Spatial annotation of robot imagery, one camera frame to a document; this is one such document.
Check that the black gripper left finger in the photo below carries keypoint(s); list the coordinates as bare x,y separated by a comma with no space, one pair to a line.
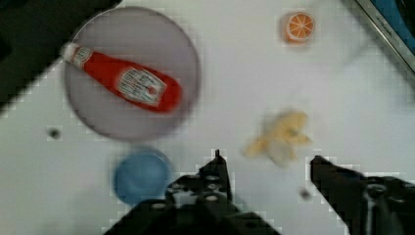
194,204

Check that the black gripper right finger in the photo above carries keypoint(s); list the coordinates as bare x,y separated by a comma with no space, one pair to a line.
368,205

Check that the yellow plush peeled banana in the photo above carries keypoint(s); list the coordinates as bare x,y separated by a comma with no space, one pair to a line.
279,138

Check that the blue small bowl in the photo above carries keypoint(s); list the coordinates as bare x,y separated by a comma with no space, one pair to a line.
142,175

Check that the red ketchup bottle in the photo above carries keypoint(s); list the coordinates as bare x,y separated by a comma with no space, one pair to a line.
136,84

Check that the grey round plate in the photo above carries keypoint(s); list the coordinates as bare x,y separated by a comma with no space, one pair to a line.
145,37

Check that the orange slice toy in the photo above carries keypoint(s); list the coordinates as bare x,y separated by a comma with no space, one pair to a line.
298,27

